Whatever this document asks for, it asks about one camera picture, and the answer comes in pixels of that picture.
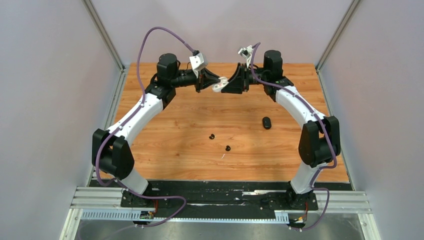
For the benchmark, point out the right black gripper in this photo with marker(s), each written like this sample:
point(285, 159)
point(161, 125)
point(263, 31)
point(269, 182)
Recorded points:
point(235, 84)

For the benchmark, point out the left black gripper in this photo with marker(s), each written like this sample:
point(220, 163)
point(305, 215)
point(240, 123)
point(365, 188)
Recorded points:
point(205, 79)

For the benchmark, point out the white earbud charging case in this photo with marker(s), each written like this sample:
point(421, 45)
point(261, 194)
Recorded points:
point(217, 87)

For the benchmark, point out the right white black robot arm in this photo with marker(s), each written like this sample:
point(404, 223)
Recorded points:
point(319, 143)

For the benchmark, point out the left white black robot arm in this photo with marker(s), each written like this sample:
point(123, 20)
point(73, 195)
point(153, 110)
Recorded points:
point(111, 147)

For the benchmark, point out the black earbud charging case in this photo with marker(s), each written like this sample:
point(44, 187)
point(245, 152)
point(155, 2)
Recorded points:
point(266, 123)

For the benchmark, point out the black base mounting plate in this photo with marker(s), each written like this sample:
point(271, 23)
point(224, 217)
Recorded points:
point(220, 199)

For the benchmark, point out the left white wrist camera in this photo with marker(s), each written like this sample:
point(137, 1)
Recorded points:
point(198, 62)

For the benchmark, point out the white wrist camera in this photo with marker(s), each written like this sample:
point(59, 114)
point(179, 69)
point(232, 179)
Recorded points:
point(198, 62)
point(246, 52)

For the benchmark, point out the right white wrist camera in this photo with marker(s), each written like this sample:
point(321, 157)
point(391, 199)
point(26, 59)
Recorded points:
point(246, 52)

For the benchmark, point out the left aluminium corner post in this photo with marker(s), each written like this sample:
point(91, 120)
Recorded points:
point(94, 15)

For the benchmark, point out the aluminium corner post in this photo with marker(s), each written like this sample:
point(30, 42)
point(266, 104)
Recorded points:
point(94, 15)
point(352, 8)

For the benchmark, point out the right aluminium corner post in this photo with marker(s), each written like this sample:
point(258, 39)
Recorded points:
point(352, 8)

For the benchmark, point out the aluminium front rail frame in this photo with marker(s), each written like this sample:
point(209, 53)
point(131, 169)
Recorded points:
point(104, 203)

